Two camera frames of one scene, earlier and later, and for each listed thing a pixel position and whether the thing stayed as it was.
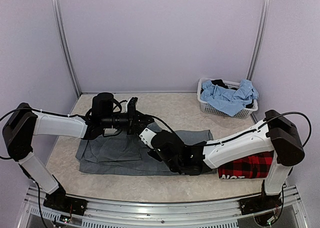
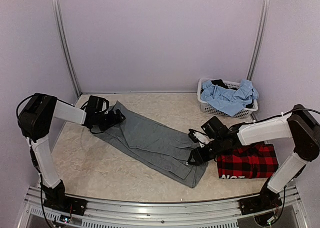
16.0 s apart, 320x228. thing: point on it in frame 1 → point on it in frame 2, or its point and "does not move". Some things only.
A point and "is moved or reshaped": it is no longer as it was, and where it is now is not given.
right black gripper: (150, 154) → (199, 157)
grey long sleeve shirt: (127, 154) is moved or reshaped
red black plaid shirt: (259, 166) does not move
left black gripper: (136, 125) → (113, 121)
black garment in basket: (219, 82) does not move
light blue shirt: (232, 101) does not move
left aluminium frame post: (55, 0) does not move
